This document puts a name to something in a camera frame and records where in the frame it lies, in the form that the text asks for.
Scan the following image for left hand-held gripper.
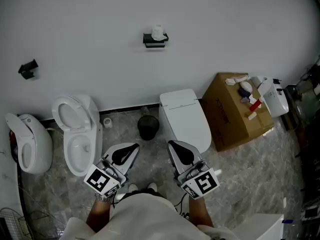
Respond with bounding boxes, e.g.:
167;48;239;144
83;142;140;198

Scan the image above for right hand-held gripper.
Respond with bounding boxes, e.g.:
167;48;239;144
167;140;220;200

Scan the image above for white toilet paper roll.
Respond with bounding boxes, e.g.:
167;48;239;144
151;23;168;42

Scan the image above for person's right forearm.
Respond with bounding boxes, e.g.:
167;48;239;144
188;195;214;229

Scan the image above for person's left forearm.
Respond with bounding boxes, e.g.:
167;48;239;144
86;196;112;233

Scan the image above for white toilet with closed lid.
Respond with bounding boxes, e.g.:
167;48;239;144
159;88;213;155

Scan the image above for white toilet with raised lid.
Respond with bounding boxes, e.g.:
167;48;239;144
51;93;104;177

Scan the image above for white egg-shaped toilet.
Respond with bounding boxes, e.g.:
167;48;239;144
5;112;54;175

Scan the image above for white appliance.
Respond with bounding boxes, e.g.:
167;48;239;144
251;75;290;119

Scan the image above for black waste bin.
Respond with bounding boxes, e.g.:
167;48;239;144
137;115;160;142

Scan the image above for person's dark trousers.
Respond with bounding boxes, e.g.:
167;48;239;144
122;187;167;201

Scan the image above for silver wristwatch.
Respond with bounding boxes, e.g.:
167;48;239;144
94;191;113;203

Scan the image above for brown cardboard box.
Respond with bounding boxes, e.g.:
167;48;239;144
201;72;275;152

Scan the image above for person's white shirt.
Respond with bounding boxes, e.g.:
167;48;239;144
58;192;241;240

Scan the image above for red bottle with white cap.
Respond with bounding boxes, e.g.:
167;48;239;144
249;96;265;112

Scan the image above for dark purple pouch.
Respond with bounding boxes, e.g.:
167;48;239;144
237;87;252;99

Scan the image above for white oval pouch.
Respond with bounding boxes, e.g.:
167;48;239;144
239;80;253;92

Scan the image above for white cabinet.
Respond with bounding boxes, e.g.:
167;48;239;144
231;213;285;240

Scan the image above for cluttered dark equipment rack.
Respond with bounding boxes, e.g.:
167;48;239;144
279;56;320;225

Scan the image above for black cable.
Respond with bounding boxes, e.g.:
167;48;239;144
173;192;190;214

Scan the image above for black wall shelf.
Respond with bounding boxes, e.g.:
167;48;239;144
142;32;170;49

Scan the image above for black wall bracket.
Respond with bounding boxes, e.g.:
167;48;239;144
17;58;39;80

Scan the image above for wire basket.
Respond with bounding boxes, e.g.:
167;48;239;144
0;207;33;240

